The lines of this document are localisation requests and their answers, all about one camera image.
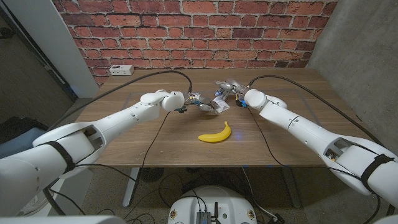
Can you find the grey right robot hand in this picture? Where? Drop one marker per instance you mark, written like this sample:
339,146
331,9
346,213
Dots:
231,85

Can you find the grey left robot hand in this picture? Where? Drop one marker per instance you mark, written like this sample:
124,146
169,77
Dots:
203,101

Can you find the white paper shipping label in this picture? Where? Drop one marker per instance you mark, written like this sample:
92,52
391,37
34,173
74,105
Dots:
224,107

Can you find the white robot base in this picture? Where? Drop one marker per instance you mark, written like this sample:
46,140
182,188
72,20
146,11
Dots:
214,196

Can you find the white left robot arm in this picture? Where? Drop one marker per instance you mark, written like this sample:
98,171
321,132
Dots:
124,116

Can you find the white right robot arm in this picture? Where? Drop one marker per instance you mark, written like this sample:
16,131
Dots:
311,130

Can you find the yellow toy banana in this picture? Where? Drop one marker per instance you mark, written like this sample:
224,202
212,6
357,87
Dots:
217,137

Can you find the red brick print backdrop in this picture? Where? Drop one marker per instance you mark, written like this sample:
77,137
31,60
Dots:
199,31

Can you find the white power strip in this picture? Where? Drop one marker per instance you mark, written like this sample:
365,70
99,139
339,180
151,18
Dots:
121,70

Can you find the black round floor disc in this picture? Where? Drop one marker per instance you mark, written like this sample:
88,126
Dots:
150,175

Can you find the black antenna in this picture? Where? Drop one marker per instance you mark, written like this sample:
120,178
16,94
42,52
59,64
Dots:
216,211

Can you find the white table leg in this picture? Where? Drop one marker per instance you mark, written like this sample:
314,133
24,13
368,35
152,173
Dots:
130,186

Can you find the small grey electronics box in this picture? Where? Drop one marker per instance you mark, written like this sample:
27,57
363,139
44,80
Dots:
203,217

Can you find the grey table leg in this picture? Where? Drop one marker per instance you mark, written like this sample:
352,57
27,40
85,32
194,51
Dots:
292,189

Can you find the black bag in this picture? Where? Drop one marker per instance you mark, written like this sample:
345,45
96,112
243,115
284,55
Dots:
15,126

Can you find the blue storage bin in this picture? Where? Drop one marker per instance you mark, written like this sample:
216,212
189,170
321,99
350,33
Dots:
12,146

